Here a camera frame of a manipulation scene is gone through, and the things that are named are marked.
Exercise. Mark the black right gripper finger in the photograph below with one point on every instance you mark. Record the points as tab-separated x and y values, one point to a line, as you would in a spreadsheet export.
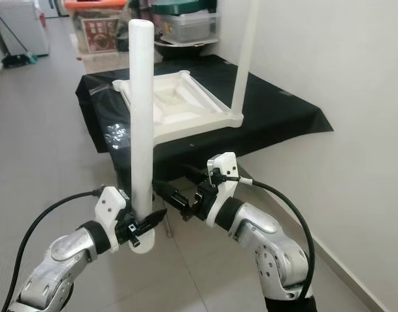
173	199
197	175

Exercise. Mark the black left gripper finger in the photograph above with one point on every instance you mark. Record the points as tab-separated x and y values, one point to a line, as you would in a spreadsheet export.
152	218

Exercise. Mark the white plastic children table top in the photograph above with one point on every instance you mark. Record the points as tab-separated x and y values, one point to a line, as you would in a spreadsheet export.
176	97

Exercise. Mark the crumpled clear tape patch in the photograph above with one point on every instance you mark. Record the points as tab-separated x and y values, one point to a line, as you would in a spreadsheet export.
117	135

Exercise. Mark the black tablecloth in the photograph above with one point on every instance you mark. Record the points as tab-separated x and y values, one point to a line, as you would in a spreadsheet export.
276	110

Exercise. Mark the black round wok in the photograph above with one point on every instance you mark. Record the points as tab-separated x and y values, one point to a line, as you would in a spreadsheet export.
179	52

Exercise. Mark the white towel cloth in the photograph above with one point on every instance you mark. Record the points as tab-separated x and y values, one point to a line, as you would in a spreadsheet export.
101	63

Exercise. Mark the clear plastic container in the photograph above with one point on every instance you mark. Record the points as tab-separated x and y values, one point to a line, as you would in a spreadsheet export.
189	27

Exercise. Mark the black plastic bag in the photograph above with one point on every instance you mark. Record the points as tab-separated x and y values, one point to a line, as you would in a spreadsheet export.
123	32

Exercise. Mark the dark green round pot lid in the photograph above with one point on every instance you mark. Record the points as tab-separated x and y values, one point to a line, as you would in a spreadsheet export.
186	6

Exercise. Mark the red printed carton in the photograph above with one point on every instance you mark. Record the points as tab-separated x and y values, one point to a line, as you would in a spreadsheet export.
99	36

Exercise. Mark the clear storage box orange lid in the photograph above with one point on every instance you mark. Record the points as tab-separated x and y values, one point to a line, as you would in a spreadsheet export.
95	4

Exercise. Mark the teal head floor mop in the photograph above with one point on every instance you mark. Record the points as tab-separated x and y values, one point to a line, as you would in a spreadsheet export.
23	60

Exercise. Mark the white appliance cabinet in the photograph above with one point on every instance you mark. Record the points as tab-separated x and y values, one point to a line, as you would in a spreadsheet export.
23	29

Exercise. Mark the grey metal folding table frame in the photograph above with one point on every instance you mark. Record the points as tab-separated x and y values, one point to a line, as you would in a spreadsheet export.
167	227

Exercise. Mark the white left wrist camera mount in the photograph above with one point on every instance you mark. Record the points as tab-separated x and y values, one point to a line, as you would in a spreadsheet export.
113	208

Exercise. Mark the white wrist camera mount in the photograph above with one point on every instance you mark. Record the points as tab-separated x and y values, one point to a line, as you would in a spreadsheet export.
113	208
224	166

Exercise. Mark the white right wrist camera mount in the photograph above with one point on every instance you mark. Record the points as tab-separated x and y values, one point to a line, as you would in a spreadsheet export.
224	166

